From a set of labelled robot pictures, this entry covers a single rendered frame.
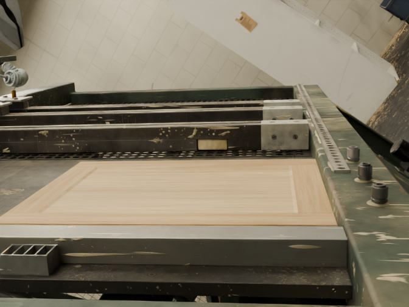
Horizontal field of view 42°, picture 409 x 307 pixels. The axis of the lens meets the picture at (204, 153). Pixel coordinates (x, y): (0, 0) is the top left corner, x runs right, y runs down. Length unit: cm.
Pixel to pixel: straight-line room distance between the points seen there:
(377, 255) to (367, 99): 421
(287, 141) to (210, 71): 497
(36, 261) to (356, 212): 45
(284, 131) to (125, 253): 76
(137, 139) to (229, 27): 339
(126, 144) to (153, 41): 503
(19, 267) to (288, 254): 37
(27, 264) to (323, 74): 418
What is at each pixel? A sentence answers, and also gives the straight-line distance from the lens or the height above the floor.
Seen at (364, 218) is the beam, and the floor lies 88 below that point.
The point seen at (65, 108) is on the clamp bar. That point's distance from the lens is 200.
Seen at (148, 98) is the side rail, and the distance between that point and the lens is 263.
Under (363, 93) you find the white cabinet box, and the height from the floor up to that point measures 18.
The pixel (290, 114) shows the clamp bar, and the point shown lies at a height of 94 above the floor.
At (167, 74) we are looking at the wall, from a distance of 651.
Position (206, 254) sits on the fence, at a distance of 74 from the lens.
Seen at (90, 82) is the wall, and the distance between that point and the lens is 689.
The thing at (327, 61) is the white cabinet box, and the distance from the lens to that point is 476.
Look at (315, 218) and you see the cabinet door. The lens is 87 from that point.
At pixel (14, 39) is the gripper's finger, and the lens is 59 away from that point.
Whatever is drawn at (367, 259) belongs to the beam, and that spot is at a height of 90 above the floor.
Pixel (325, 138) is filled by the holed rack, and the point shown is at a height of 89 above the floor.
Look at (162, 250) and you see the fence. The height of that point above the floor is 110.
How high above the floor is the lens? 114
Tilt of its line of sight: 1 degrees down
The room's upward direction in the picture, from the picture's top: 57 degrees counter-clockwise
